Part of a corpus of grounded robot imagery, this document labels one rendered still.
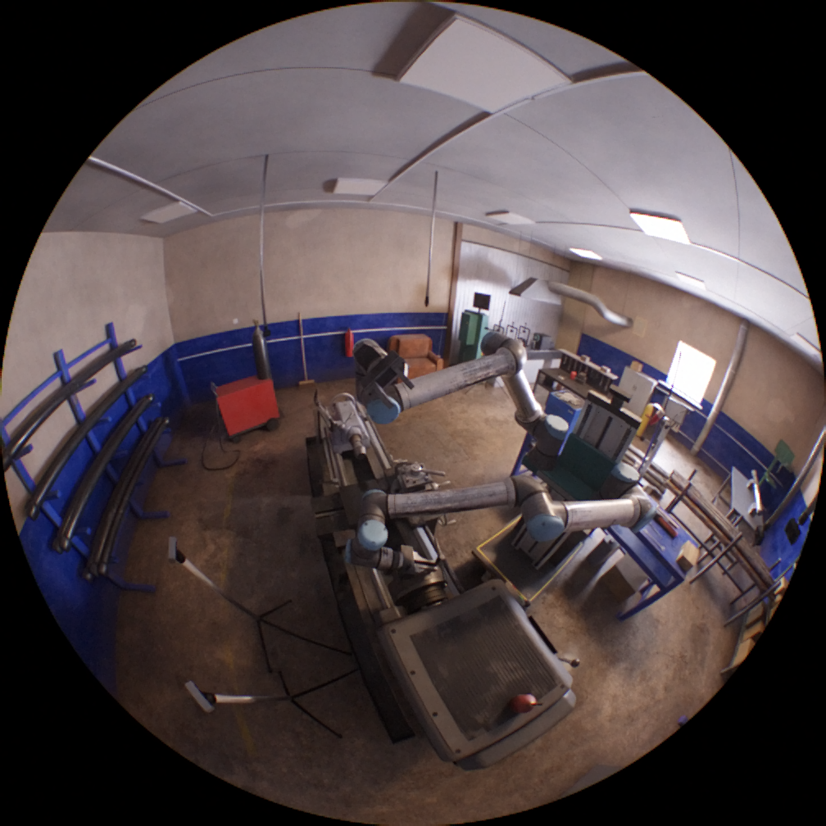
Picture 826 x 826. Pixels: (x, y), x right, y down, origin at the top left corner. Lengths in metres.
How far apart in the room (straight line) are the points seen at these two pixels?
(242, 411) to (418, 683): 3.70
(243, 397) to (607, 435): 3.94
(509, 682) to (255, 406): 3.90
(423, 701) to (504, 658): 0.28
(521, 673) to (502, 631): 0.17
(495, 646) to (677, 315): 7.27
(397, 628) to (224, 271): 5.15
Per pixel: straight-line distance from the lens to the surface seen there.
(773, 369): 7.45
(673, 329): 7.44
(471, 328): 5.23
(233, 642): 2.58
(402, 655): 0.90
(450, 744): 0.94
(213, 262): 5.24
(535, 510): 0.88
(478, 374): 0.88
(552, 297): 6.23
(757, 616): 4.73
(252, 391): 3.86
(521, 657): 0.98
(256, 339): 3.79
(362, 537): 0.82
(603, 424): 1.55
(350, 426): 1.90
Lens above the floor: 2.23
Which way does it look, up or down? 32 degrees down
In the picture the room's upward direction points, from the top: 4 degrees clockwise
